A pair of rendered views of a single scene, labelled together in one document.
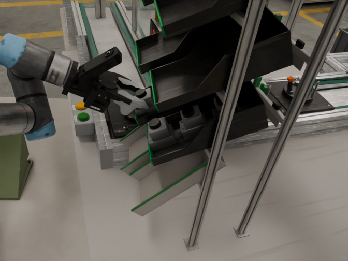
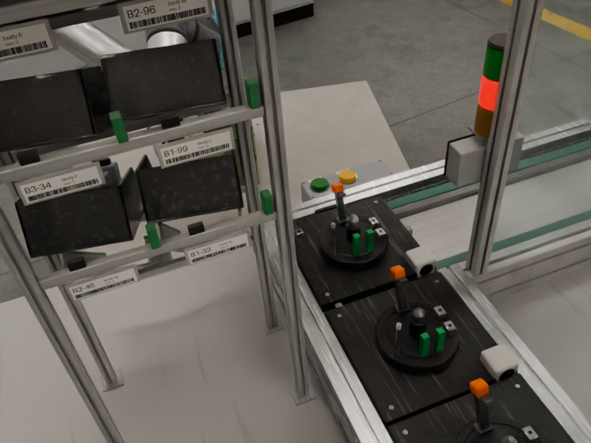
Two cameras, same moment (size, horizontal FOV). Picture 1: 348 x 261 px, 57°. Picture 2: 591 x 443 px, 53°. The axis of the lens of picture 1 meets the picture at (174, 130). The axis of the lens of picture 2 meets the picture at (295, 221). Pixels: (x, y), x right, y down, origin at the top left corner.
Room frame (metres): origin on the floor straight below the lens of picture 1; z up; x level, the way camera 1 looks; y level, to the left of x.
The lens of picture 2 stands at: (0.97, -0.73, 1.83)
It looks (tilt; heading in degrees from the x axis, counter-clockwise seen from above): 42 degrees down; 96
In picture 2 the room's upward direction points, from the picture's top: 5 degrees counter-clockwise
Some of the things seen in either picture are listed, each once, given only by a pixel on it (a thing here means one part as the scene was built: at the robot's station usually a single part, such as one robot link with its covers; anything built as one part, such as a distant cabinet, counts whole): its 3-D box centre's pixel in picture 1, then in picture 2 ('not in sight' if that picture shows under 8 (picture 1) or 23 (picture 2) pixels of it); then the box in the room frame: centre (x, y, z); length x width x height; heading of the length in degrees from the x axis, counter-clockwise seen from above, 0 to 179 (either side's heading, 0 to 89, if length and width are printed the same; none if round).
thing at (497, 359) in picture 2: not in sight; (418, 323); (1.09, -0.09, 1.01); 0.24 x 0.24 x 0.13; 23
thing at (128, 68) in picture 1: (129, 83); (484, 230); (1.28, 0.24, 0.91); 0.84 x 0.28 x 0.10; 23
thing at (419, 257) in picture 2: not in sight; (420, 262); (1.12, 0.09, 0.97); 0.05 x 0.05 x 0.04; 23
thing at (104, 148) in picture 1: (91, 88); (432, 186); (1.19, 0.39, 0.91); 0.89 x 0.06 x 0.11; 23
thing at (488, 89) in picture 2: not in sight; (496, 89); (1.21, 0.11, 1.33); 0.05 x 0.05 x 0.05
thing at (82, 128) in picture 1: (82, 112); (347, 187); (0.99, 0.37, 0.93); 0.21 x 0.07 x 0.06; 23
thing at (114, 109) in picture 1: (140, 113); (353, 248); (0.99, 0.14, 0.96); 0.24 x 0.24 x 0.02; 23
